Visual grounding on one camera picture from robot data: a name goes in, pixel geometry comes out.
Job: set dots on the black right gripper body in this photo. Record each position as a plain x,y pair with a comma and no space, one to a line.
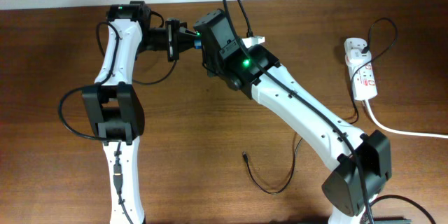
213,67

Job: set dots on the white power strip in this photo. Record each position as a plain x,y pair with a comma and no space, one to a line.
364,86

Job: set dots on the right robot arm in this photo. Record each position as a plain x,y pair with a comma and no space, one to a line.
359,164

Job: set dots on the blue Samsung Galaxy smartphone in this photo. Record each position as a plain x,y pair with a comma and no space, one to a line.
197,44

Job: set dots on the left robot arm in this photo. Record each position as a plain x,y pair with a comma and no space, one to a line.
115,113

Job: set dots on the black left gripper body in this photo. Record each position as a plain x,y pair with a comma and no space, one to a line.
172,38

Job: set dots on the white USB charger plug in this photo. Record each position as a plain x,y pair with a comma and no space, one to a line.
355,57

